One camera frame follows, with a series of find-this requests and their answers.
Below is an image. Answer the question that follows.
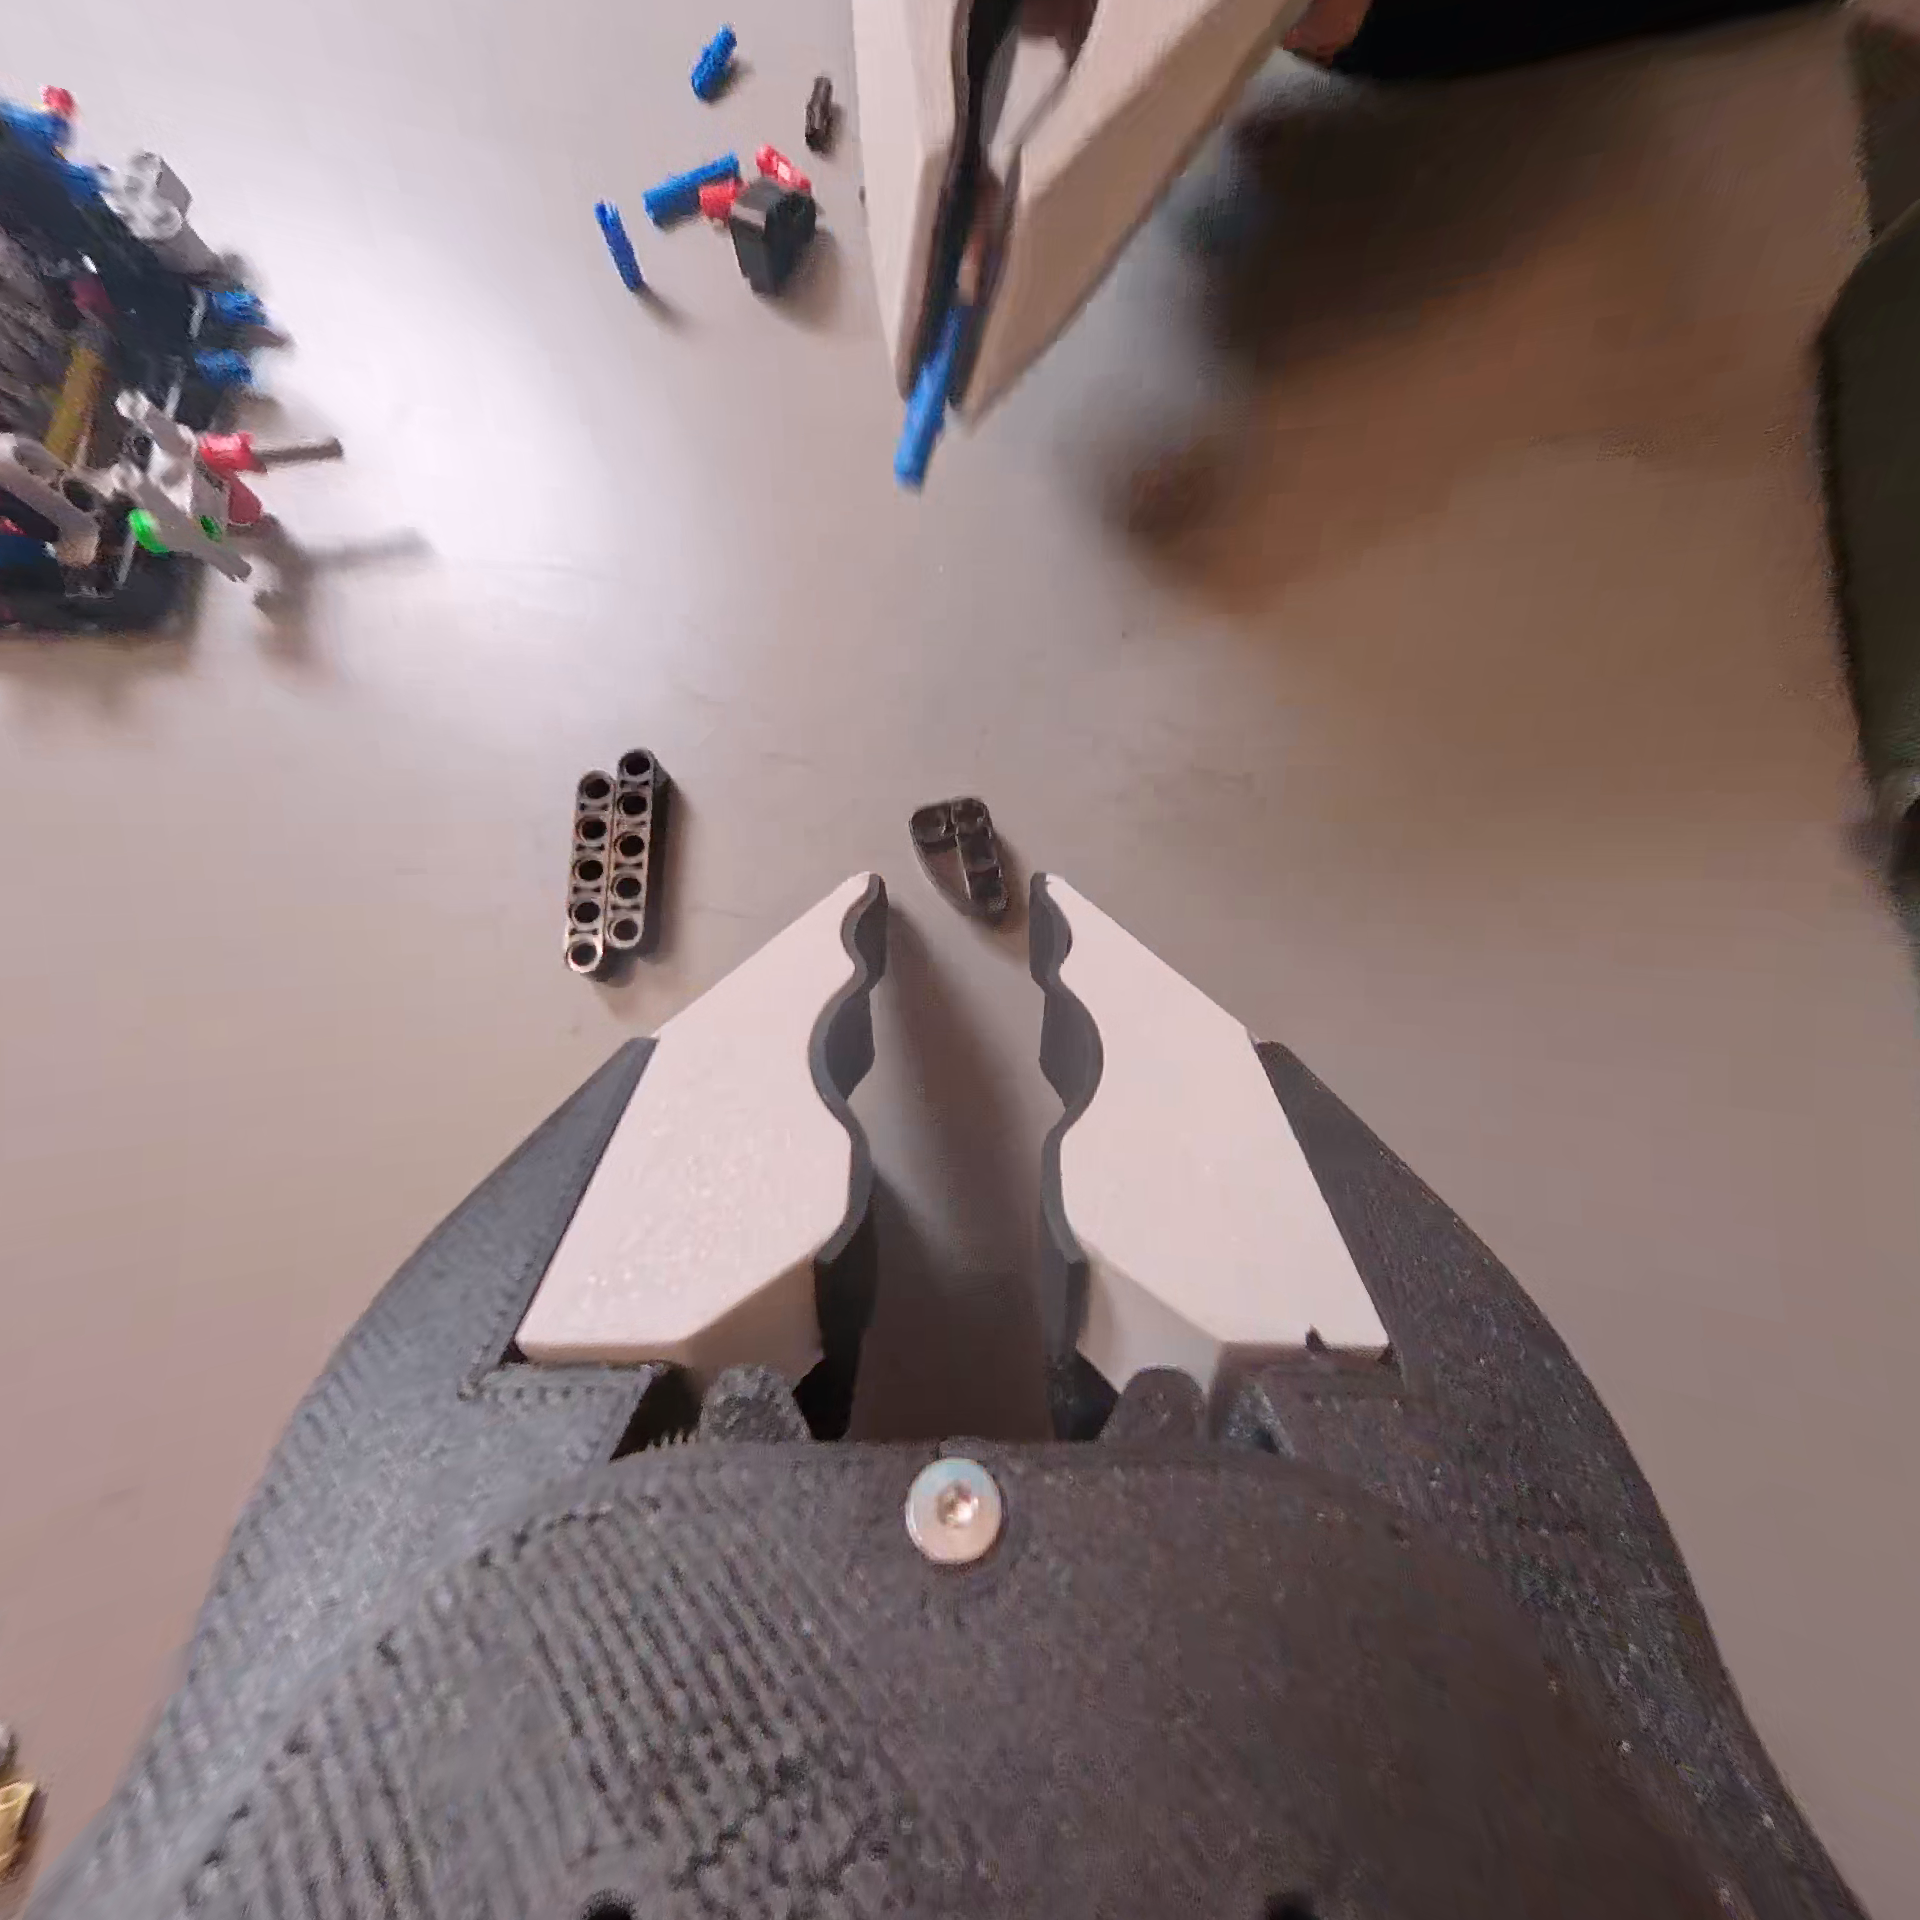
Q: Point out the green sweatshirt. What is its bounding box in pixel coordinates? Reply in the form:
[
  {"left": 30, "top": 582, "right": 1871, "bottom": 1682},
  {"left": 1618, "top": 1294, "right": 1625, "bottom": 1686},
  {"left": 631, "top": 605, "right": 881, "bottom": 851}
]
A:
[{"left": 1815, "top": 0, "right": 1920, "bottom": 939}]

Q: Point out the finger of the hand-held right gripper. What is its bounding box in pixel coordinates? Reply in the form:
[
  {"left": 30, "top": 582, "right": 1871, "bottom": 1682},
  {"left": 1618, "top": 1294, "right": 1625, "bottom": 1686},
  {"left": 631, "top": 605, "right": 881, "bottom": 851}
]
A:
[
  {"left": 854, "top": 0, "right": 977, "bottom": 400},
  {"left": 957, "top": 0, "right": 1309, "bottom": 422}
]

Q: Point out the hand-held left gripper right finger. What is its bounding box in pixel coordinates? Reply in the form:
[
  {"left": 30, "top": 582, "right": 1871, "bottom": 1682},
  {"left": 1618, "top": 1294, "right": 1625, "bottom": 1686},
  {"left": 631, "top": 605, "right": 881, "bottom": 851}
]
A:
[{"left": 1025, "top": 874, "right": 1390, "bottom": 1394}]

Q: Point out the black double lego beam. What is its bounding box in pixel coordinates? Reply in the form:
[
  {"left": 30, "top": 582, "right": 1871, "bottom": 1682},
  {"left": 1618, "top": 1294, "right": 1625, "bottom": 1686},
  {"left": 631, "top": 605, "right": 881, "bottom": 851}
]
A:
[{"left": 563, "top": 750, "right": 672, "bottom": 981}]

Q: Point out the lego car chassis assembly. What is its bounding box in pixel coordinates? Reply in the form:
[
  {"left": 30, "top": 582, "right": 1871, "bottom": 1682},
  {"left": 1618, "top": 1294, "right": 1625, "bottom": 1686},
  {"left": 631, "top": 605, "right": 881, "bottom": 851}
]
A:
[{"left": 0, "top": 87, "right": 343, "bottom": 635}]

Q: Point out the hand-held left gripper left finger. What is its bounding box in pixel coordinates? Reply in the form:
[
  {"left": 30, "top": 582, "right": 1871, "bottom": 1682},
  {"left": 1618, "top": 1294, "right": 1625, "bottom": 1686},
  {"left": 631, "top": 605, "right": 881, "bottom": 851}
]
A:
[{"left": 514, "top": 870, "right": 890, "bottom": 1394}]

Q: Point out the black curved lego piece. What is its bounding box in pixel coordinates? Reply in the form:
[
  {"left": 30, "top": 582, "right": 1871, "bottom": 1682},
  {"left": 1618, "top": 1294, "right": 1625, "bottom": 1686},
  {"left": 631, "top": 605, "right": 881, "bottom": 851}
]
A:
[{"left": 730, "top": 177, "right": 821, "bottom": 294}]

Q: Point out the black rounded lego beam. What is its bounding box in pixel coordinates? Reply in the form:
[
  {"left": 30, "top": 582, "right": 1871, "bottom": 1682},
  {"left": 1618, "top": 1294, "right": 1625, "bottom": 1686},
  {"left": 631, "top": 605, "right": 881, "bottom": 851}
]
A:
[{"left": 909, "top": 798, "right": 1014, "bottom": 920}]

